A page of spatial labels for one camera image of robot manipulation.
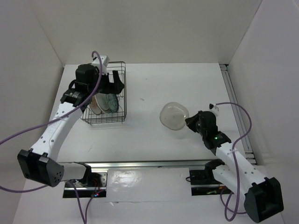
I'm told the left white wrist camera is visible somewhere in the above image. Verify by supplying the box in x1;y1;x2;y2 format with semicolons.
91;56;110;74

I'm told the teal red rimmed plate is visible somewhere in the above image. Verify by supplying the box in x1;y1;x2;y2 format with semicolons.
95;93;112;114

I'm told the clear glass square plate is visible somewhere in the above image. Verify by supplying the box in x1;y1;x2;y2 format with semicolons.
159;102;189;131

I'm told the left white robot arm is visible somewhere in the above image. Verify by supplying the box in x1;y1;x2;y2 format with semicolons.
17;62;125;187

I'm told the metal wire dish rack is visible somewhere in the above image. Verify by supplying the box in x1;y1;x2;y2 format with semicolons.
81;61;127;125

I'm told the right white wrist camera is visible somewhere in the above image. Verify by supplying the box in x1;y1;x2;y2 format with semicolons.
209;104;220;117

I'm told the blue floral small plate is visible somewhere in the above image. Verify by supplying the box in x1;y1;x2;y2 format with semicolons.
106;94;119;113

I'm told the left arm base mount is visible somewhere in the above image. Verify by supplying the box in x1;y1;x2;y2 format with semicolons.
71;170;108;198

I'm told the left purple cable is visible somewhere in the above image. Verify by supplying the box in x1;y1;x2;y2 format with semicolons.
0;50;103;222

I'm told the aluminium right side rail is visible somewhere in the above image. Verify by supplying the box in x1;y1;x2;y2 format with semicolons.
219;64;257;165

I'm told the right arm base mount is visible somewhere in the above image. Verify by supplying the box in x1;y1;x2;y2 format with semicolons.
185;159;231;196

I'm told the aluminium rail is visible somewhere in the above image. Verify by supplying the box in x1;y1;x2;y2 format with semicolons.
83;159;213;169
219;64;257;165

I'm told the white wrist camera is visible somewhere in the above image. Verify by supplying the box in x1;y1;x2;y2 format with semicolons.
209;104;220;117
91;56;110;74

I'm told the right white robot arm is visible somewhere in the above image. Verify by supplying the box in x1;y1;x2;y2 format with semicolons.
185;111;284;223

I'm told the orange sunburst pattern plate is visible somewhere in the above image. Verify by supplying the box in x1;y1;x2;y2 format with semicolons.
89;96;102;115

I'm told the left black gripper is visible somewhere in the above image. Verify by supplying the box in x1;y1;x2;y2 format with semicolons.
88;69;124;96

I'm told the aluminium front rail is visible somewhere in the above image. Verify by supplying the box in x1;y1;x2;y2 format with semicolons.
83;159;213;169

